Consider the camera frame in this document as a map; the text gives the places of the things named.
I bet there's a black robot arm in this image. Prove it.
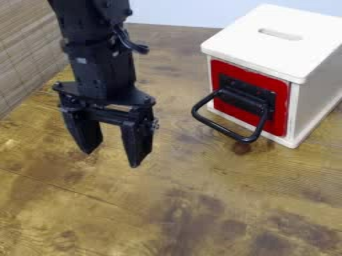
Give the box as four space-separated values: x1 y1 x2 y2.
48 0 156 167

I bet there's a red drawer front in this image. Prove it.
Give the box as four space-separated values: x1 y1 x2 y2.
210 60 290 136

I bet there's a white wooden box cabinet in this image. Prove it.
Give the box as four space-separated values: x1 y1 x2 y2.
192 4 342 148

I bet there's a black metal drawer handle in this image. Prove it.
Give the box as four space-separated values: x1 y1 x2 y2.
191 74 278 144

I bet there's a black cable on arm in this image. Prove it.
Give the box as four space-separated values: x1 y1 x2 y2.
112 23 151 55

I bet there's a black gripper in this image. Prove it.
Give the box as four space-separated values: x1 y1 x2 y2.
53 40 159 168

